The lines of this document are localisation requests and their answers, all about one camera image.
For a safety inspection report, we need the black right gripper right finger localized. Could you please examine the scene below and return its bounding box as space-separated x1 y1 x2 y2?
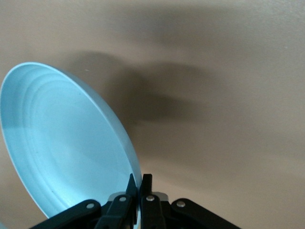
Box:
139 173 241 229

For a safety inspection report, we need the table cover mat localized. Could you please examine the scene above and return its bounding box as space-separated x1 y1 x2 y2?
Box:
0 0 305 229

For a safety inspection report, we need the blue plate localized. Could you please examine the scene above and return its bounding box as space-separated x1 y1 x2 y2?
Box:
0 62 142 219

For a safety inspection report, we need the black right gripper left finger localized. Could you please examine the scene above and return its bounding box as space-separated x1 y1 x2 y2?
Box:
30 173 140 229

